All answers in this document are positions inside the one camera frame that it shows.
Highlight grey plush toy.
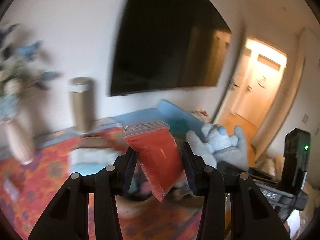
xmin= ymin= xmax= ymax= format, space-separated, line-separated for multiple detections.
xmin=186 ymin=123 xmax=249 ymax=171

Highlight red zip bag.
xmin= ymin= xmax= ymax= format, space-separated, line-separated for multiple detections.
xmin=123 ymin=120 xmax=184 ymax=202

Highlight floral orange tablecloth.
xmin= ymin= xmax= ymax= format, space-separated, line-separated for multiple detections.
xmin=1 ymin=137 xmax=203 ymax=239

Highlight blue tissue pack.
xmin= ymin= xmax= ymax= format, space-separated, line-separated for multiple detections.
xmin=68 ymin=148 xmax=123 ymax=176

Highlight white ribbed vase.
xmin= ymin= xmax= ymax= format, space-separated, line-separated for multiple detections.
xmin=1 ymin=78 xmax=35 ymax=165

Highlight wooden door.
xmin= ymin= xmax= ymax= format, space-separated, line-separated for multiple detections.
xmin=229 ymin=38 xmax=287 ymax=127

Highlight gold thermos bottle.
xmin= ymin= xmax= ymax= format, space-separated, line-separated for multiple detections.
xmin=68 ymin=77 xmax=94 ymax=134

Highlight blue white artificial flowers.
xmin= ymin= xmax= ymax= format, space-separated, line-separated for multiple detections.
xmin=1 ymin=23 xmax=60 ymax=98

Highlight black wall television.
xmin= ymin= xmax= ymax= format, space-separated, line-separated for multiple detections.
xmin=110 ymin=0 xmax=231 ymax=96

